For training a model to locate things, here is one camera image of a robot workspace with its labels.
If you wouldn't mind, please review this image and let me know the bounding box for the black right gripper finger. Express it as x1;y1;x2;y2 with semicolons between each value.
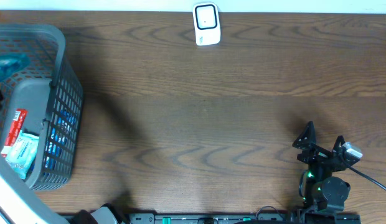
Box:
332;136;346;156
292;121;316;150

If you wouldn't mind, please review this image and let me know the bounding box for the red snack packet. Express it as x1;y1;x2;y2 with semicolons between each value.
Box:
1;109;28;158

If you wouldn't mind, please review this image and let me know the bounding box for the blue mouthwash bottle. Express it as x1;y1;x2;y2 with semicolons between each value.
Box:
0;54;29;82

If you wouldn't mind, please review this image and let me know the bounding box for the teal wet wipes pack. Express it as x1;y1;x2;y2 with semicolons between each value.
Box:
5;131;39;180

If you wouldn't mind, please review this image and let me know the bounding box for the blue Oreo cookie pack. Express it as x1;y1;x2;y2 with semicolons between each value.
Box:
45;106;78;172

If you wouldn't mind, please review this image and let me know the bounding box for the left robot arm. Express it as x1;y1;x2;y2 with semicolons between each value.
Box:
0;80;71;223

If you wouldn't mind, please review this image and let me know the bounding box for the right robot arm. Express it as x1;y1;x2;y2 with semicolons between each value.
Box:
292;121;351;214

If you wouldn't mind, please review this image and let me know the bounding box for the grey plastic mesh basket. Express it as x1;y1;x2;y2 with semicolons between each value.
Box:
0;24;83;190

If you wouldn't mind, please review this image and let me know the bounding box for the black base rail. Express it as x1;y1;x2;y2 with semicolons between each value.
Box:
126;212;362;224

